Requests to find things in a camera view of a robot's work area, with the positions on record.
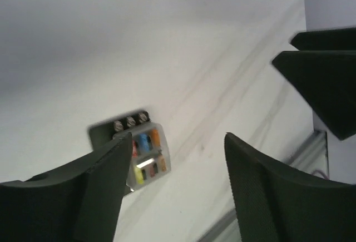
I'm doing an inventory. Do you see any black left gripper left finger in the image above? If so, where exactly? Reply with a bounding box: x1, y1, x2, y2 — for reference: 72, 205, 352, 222
1, 134, 132, 241

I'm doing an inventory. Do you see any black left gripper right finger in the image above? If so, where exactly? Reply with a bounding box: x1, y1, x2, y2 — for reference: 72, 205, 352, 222
224, 133, 355, 241

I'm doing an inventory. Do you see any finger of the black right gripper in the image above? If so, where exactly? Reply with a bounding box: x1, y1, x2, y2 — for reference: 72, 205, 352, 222
271, 51, 355, 140
290, 27, 356, 51

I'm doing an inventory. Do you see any black fuse box base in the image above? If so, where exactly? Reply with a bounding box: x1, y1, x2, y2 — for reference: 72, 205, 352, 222
88, 110, 152, 197

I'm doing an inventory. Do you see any red blade fuse front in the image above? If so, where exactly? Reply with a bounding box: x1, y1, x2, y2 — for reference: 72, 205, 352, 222
132, 140, 139, 157

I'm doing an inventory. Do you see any red blade fuse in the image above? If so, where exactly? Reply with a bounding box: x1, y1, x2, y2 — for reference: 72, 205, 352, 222
132, 140, 139, 157
149, 163, 159, 178

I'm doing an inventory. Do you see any clear fuse box cover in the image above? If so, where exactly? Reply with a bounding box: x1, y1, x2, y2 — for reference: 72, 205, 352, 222
112, 122, 171, 192

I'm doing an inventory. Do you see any blue blade fuse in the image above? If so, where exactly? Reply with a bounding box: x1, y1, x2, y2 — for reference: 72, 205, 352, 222
139, 134, 151, 152

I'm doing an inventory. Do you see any orange blade fuse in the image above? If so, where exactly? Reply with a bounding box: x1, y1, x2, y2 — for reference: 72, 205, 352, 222
158, 154, 167, 172
150, 129, 161, 147

